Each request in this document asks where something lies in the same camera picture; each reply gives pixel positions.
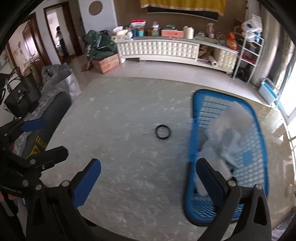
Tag black ring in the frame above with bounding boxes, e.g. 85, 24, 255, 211
155, 124, 172, 141

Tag light blue cloth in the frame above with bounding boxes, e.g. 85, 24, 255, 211
219, 128, 242, 169

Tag grey chair with yellow print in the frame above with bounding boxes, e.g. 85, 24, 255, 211
12, 88, 72, 159

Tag blue plastic laundry basket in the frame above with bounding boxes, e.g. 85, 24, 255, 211
183, 89, 269, 226

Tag cardboard box on floor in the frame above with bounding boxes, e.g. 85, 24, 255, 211
91, 54, 120, 74

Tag dark green plastic bag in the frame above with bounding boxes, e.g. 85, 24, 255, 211
84, 30, 117, 60

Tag blue white mop bucket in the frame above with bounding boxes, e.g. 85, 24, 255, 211
258, 78, 279, 105

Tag white paper roll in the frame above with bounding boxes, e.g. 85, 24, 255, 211
208, 55, 218, 67

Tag tall standing air conditioner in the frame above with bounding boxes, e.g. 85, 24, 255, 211
251, 7, 282, 87

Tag white metal shelf rack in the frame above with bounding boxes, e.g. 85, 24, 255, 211
233, 26, 264, 83

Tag orange bag on cabinet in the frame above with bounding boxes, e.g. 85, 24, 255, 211
226, 32, 237, 50

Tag white tufted TV cabinet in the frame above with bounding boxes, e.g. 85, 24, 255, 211
116, 37, 238, 74

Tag white cylinder jar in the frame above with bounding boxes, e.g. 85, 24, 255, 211
183, 26, 194, 39

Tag pink drawer box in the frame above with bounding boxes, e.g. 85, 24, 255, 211
161, 29, 184, 39

